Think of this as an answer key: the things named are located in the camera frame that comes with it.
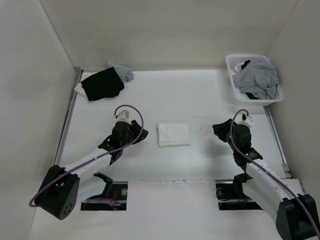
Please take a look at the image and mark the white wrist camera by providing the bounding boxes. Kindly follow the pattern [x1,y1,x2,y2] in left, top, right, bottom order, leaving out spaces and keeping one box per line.
[237,113,253,128]
[115,110,131,124]

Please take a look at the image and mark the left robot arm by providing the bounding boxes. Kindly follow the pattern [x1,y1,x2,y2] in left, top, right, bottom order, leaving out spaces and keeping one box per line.
[29,120,149,220]

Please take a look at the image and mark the folded black tank top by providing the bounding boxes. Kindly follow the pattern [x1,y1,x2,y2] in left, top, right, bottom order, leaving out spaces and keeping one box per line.
[81,67,125,102]

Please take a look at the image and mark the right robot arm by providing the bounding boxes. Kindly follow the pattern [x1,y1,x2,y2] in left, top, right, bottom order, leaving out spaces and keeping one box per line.
[212,119,320,240]

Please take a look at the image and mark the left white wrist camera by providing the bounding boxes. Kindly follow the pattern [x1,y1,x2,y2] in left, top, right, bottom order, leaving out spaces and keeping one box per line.
[115,110,131,124]

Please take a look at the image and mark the white tank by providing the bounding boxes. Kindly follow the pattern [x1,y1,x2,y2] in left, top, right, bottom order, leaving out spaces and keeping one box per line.
[157,121,191,148]
[74,82,87,97]

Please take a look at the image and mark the grey tank top in basket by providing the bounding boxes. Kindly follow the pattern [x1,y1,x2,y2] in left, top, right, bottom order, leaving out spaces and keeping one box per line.
[233,58,279,100]

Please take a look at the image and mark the black garment in basket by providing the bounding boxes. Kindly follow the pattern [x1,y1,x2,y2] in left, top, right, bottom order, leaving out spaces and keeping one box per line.
[240,59,251,70]

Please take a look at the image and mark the folded white tank top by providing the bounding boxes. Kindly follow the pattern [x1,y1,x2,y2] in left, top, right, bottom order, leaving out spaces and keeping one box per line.
[74,82,87,97]

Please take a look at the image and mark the right metal table rail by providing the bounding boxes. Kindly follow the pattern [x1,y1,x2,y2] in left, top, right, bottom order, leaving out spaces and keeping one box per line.
[263,106,292,179]

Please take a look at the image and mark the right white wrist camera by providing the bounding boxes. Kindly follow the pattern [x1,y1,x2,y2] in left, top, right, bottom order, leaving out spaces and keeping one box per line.
[237,113,253,128]

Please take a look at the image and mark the white plastic laundry basket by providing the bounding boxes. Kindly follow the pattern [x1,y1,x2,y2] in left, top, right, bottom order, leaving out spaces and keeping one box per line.
[225,54,284,106]

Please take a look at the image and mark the folded grey tank top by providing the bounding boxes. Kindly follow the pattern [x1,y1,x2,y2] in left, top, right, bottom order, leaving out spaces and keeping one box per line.
[106,61,134,83]

